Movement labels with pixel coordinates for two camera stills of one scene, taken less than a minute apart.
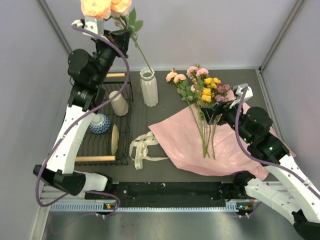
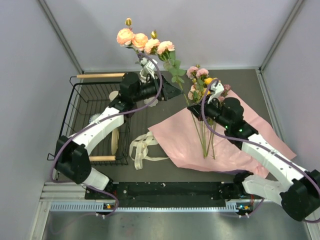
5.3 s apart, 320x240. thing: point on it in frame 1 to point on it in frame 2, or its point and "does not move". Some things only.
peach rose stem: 186,91 to 164,50
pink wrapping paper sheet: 190,140 does not move
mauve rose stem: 222,95 does not move
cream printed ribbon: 138,149 does not move
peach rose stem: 118,10 to 137,41
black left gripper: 121,38 to 169,91
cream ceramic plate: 115,139 does not move
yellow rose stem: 210,84 to 209,81
